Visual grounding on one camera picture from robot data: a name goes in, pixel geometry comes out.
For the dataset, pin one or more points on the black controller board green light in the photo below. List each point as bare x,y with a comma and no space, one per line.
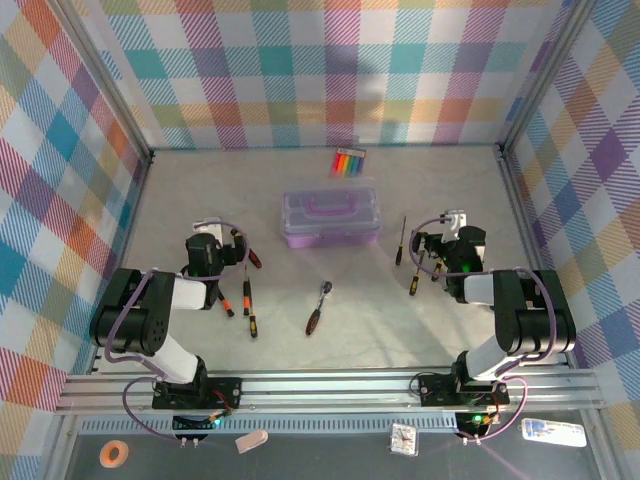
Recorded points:
475,422
192,425

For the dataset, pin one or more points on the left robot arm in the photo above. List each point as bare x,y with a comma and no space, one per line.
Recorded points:
150,325

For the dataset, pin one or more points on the pack of rainbow coloured markers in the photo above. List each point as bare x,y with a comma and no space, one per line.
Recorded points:
347,162

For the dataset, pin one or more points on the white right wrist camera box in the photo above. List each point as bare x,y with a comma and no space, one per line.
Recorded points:
454,224

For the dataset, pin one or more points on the white label card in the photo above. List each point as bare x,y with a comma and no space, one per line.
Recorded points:
555,434

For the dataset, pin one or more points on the black screwdriver with orange band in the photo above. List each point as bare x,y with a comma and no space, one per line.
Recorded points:
226,304

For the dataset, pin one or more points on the purple toolbox with clear lid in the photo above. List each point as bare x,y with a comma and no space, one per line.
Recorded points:
330,240

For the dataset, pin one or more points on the aluminium table edge rail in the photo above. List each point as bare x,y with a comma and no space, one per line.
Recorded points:
522,220
131,225

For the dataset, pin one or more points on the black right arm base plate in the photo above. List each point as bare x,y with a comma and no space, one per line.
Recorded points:
435,390

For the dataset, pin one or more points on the pink eraser block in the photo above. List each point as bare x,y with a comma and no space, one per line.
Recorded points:
250,441

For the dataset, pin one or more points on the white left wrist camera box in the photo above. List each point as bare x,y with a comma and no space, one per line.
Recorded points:
210,229

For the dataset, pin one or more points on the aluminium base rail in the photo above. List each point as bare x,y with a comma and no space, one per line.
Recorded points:
325,390

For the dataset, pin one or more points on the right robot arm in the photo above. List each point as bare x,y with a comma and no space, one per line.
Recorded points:
525,325

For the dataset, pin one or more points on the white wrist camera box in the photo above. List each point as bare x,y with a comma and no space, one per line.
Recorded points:
210,229
454,224

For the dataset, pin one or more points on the aluminium frame post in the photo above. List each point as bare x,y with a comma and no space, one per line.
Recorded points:
106,75
544,75

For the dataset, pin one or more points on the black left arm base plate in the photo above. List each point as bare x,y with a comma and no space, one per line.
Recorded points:
225,395

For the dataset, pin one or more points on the small white clock box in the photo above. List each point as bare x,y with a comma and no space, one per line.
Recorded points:
404,440

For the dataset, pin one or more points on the orange tape roll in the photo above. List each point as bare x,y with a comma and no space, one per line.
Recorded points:
104,454

